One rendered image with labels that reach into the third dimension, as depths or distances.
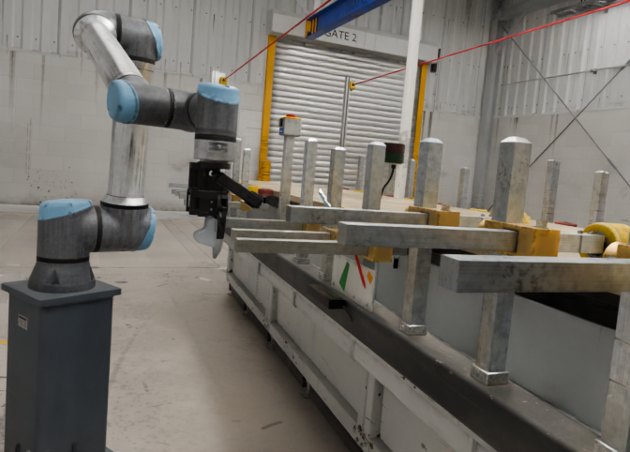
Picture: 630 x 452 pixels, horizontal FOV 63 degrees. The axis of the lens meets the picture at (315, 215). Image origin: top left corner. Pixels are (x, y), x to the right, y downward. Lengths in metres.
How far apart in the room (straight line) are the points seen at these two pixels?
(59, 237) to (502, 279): 1.41
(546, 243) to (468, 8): 11.15
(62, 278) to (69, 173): 7.31
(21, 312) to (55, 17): 7.71
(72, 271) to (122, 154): 0.39
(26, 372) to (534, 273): 1.55
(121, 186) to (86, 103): 7.30
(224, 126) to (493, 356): 0.68
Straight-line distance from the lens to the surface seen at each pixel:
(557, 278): 0.55
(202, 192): 1.12
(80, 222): 1.72
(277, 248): 1.19
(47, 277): 1.74
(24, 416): 1.87
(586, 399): 1.09
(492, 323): 0.91
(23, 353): 1.82
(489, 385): 0.94
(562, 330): 1.11
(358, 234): 0.70
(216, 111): 1.12
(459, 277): 0.48
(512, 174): 0.88
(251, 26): 9.63
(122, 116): 1.19
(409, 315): 1.13
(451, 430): 1.09
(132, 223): 1.75
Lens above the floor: 1.03
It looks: 5 degrees down
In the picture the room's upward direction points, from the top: 5 degrees clockwise
